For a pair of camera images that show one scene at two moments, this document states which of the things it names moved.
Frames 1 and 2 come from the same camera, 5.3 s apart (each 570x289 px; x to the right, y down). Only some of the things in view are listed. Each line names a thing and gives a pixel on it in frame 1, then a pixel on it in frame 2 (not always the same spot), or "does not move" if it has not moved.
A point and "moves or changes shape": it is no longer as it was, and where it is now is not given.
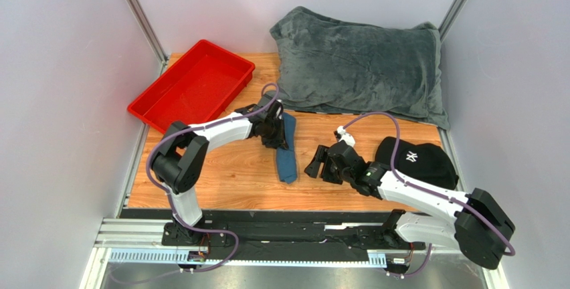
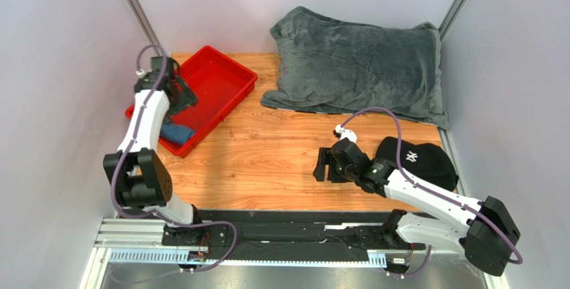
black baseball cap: (427, 163) does not move
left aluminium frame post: (133, 3) does not move
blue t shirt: (287, 158) moves or changes shape
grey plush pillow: (332, 66) does not move
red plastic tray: (196, 90) does not move
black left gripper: (279, 140) -> (187, 98)
